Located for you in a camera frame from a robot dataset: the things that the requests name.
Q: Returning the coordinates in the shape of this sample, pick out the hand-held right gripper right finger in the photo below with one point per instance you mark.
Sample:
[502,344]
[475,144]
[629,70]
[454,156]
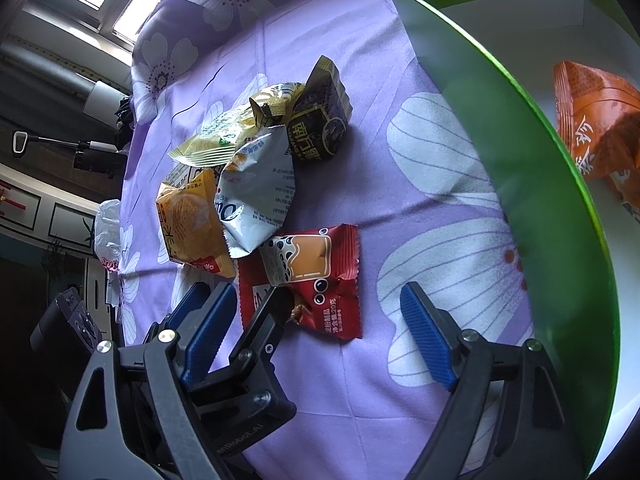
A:
[425,335]

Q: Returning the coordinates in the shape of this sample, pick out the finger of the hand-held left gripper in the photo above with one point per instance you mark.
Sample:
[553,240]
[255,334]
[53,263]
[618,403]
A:
[260,325]
[187,305]

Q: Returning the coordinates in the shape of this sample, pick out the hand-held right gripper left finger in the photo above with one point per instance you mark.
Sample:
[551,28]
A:
[202,345]

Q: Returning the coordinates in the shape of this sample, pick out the red snack packet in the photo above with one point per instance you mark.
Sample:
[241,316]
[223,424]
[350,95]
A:
[330,280]

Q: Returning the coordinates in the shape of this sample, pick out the yellow green snack packet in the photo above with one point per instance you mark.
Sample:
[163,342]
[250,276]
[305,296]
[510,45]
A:
[210,140]

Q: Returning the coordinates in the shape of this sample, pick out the green cardboard box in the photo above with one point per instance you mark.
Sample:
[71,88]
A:
[525,185]

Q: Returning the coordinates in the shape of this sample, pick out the orange yellow snack packet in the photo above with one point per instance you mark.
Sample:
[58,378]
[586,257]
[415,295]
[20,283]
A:
[190,225]

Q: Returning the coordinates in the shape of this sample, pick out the white red plastic bag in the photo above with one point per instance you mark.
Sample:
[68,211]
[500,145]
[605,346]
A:
[107,230]

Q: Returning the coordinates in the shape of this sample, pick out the white blue snack packet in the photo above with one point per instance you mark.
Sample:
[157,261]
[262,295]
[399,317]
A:
[255,200]

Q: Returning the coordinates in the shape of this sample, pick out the purple floral cloth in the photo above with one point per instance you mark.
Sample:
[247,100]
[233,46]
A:
[350,160]

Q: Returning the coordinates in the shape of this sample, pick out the black snack packet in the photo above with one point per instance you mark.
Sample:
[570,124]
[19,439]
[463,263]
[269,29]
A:
[320,120]

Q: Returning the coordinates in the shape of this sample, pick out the golden snack packet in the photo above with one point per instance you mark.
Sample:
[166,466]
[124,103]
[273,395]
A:
[272,97]

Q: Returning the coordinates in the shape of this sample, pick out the black camera stand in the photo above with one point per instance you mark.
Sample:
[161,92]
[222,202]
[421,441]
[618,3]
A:
[95,157]

